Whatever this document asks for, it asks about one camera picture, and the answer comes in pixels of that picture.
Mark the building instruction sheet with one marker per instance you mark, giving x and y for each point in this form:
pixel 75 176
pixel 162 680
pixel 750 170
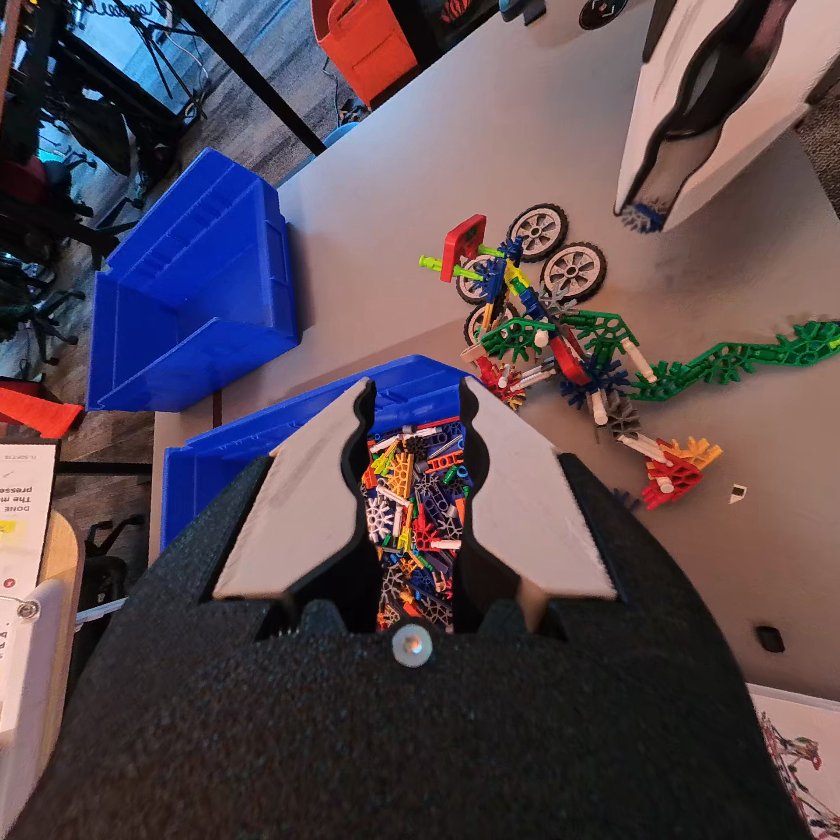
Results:
pixel 20 565

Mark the blue plastic bin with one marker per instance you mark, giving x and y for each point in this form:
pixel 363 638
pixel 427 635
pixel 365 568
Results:
pixel 197 289
pixel 223 460

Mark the red yellow grey toy assembly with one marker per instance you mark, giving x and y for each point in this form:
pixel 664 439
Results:
pixel 670 466

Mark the orange traffic cone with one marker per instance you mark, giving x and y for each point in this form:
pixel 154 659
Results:
pixel 40 410

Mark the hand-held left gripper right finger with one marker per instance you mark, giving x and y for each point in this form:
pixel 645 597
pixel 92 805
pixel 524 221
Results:
pixel 545 525

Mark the blue snowflake toy connector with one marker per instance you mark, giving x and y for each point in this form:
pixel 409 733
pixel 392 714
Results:
pixel 643 218

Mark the red crate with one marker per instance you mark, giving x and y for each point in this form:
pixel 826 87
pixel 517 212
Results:
pixel 361 46

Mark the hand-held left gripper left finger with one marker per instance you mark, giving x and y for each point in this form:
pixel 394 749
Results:
pixel 282 525

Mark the green leafy toy piece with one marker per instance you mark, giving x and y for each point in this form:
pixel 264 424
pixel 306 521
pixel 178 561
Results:
pixel 735 357

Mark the pile of colourful toy pieces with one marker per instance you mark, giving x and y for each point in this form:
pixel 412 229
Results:
pixel 418 512

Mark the tiny white toy bit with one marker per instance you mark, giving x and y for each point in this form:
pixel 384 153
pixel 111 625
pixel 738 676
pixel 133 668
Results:
pixel 739 492

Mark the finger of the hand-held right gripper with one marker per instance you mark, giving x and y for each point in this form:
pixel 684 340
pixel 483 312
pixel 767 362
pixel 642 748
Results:
pixel 775 105
pixel 656 105

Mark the small black toy bit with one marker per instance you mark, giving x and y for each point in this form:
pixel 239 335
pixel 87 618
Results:
pixel 771 639

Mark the printed toy model leaflet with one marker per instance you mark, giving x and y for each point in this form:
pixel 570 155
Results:
pixel 801 761

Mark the grey toy wheel black tire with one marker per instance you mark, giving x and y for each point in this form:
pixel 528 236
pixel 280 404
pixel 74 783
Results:
pixel 470 282
pixel 574 273
pixel 537 231
pixel 481 324

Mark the black metal pole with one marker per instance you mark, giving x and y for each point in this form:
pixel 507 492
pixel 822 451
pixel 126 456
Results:
pixel 250 72

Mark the red rod toy assembly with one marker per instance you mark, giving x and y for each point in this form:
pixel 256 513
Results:
pixel 532 335

